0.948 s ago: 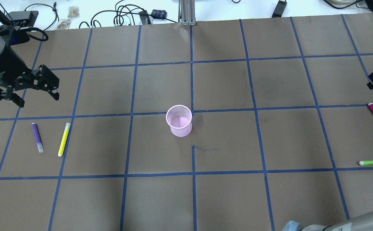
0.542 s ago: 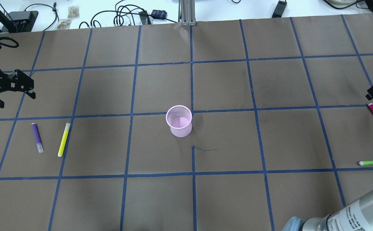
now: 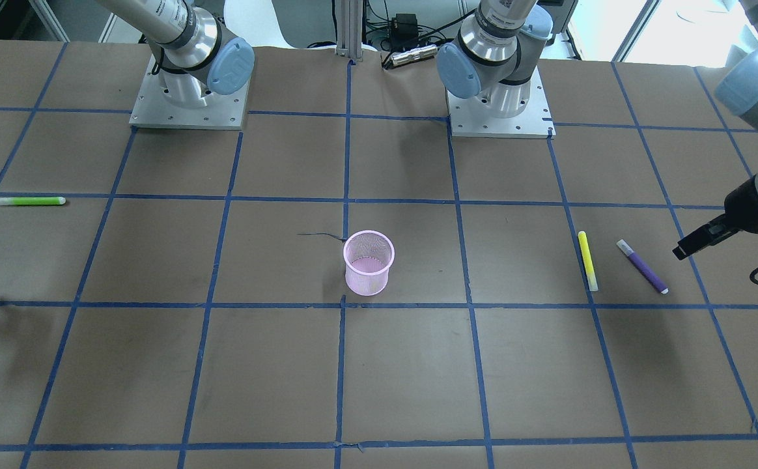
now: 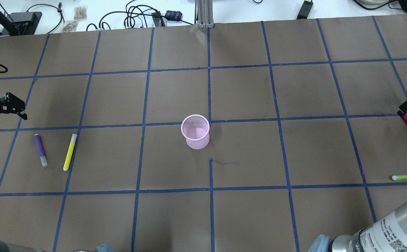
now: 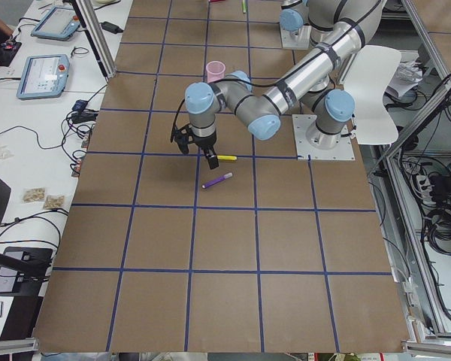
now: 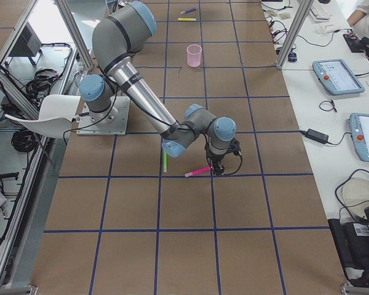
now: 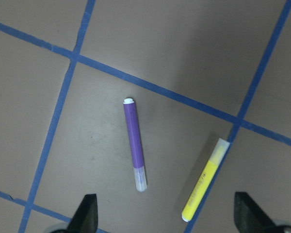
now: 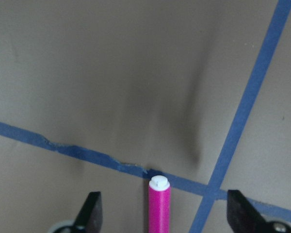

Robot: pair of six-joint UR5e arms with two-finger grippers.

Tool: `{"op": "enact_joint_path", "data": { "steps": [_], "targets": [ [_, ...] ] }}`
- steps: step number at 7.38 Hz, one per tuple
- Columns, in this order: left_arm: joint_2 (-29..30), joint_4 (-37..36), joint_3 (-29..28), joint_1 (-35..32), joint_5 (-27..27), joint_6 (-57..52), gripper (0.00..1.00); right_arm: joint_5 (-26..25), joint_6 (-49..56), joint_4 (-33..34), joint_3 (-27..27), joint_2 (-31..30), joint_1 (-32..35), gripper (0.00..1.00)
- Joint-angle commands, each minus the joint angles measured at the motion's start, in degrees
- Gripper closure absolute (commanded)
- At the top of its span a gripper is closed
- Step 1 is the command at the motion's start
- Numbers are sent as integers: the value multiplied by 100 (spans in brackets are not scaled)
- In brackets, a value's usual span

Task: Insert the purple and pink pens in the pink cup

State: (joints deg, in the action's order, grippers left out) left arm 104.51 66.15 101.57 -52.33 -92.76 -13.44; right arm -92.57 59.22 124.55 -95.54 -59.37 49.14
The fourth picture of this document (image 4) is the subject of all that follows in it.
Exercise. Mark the black camera stand base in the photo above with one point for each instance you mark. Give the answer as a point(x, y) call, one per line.
point(25, 22)

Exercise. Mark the pink mesh cup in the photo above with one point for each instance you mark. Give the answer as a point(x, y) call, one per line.
point(195, 128)

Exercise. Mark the aluminium frame post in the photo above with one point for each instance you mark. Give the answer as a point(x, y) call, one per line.
point(204, 13)

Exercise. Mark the black power adapter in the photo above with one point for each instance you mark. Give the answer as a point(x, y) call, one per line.
point(305, 10)

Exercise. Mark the yellow highlighter pen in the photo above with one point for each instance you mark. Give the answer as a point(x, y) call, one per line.
point(70, 151)

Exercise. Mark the small plastic bag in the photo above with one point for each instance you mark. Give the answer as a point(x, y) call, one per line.
point(70, 26)
point(80, 13)

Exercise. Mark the purple marker pen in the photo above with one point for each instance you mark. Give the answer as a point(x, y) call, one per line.
point(40, 150)

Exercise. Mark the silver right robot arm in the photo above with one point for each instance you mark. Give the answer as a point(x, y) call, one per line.
point(389, 234)

